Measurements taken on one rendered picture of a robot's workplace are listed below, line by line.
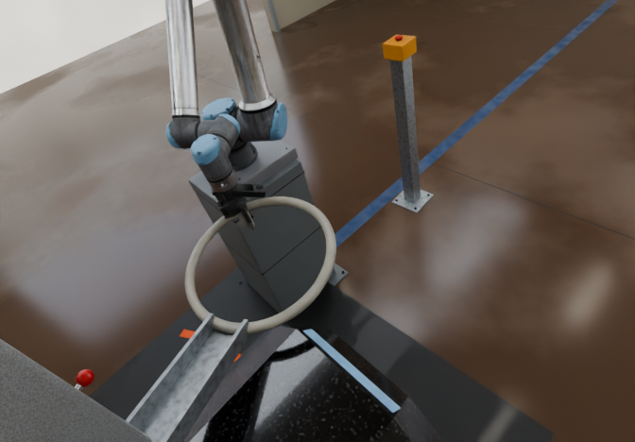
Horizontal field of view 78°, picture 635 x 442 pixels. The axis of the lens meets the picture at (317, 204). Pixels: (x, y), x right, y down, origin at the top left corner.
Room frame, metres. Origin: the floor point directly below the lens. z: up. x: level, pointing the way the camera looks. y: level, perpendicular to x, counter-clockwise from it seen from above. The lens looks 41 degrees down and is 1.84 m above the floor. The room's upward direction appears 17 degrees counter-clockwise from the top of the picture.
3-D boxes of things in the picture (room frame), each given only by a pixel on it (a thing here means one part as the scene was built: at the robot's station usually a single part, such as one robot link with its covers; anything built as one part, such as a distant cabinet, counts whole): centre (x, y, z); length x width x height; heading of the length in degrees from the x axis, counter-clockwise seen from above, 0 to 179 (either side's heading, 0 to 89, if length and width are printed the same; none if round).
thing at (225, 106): (1.52, 0.27, 1.10); 0.17 x 0.15 x 0.18; 68
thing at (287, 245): (1.53, 0.29, 0.43); 0.50 x 0.50 x 0.85; 31
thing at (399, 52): (1.89, -0.62, 0.54); 0.20 x 0.20 x 1.09; 34
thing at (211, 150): (1.06, 0.27, 1.23); 0.10 x 0.09 x 0.12; 158
